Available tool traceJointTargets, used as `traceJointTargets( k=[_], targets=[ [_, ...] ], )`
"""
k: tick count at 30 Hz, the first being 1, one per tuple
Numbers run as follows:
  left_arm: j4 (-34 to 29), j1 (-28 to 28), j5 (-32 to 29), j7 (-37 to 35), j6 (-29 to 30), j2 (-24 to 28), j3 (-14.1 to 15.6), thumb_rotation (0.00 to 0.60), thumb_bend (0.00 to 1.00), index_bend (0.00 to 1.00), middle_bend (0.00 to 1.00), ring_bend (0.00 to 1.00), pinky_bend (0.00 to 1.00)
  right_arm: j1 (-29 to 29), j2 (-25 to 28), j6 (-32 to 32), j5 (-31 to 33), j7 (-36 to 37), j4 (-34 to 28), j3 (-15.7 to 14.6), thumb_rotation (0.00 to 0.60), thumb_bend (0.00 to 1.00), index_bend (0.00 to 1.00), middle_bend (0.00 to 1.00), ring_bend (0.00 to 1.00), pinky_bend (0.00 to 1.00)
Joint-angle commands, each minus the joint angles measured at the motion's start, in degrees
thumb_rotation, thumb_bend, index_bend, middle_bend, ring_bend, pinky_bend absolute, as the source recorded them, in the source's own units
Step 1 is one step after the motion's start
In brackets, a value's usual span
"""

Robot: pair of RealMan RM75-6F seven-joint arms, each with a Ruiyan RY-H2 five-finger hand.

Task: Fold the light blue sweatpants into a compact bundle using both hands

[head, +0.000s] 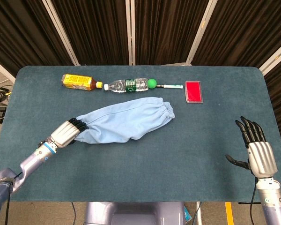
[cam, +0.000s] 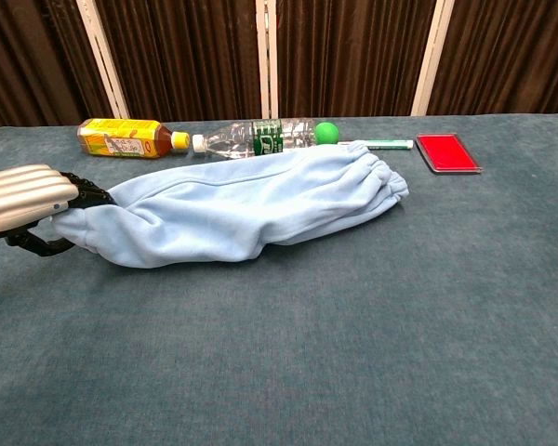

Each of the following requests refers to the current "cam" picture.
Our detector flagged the light blue fleece shorts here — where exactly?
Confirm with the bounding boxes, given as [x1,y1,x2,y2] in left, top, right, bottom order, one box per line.
[50,141,409,269]

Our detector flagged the teal velvet table cloth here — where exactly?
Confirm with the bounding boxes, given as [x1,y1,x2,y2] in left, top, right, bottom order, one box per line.
[0,112,558,446]

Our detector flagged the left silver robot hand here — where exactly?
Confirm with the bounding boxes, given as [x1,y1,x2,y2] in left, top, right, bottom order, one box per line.
[0,164,117,257]

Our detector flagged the green ball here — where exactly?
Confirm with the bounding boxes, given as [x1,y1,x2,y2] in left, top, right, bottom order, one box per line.
[313,121,340,146]

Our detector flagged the white marker pen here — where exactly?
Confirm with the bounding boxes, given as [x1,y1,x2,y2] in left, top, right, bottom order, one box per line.
[338,138,414,151]

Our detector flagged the white partition frame post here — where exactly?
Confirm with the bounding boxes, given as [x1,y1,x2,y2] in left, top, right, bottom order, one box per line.
[409,0,456,117]
[76,0,130,120]
[255,0,279,120]

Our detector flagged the tea bottle with yellow label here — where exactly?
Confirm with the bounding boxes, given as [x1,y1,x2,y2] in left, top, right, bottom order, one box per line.
[76,118,191,160]

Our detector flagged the clear water bottle green label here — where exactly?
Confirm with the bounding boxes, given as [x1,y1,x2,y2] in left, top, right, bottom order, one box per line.
[191,118,318,160]

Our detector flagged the dark pleated curtain panel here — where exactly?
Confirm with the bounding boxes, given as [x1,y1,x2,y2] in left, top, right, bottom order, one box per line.
[276,0,441,120]
[0,0,122,134]
[95,0,264,123]
[427,0,558,117]

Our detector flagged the red ink pad case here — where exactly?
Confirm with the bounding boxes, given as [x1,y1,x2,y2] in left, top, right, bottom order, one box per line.
[414,133,484,176]

